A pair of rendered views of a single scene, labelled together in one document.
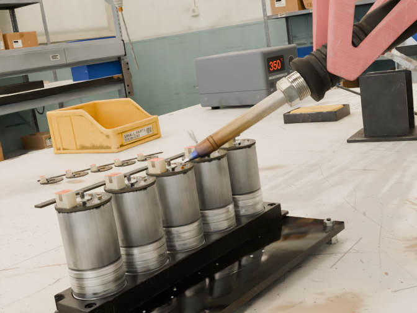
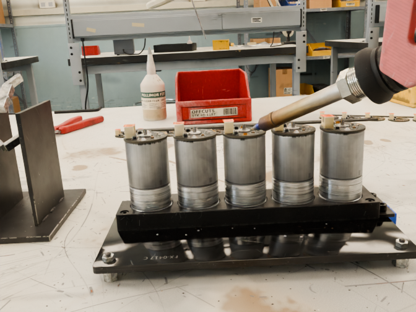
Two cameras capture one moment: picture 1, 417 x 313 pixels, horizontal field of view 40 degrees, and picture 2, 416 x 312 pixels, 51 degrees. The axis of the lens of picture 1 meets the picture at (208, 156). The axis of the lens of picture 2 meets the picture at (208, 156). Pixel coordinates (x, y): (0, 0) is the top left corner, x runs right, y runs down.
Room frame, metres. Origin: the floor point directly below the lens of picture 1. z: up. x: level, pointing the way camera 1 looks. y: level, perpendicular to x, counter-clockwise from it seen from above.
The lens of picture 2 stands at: (0.11, -0.15, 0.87)
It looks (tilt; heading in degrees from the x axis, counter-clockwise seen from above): 16 degrees down; 49
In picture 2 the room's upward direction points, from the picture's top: 3 degrees counter-clockwise
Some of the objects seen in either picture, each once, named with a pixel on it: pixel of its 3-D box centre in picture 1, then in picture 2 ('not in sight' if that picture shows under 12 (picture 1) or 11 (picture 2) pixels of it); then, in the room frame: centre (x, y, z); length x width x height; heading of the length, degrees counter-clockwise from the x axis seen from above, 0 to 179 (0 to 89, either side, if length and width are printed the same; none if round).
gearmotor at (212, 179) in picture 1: (210, 197); (293, 169); (0.31, 0.00, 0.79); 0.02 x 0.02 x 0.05
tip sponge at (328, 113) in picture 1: (316, 113); not in sight; (0.76, -0.15, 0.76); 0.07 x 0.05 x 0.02; 56
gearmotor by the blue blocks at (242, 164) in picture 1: (239, 183); (340, 167); (0.33, -0.02, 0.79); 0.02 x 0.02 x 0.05
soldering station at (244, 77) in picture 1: (248, 77); not in sight; (1.04, -0.09, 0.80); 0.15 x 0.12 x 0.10; 48
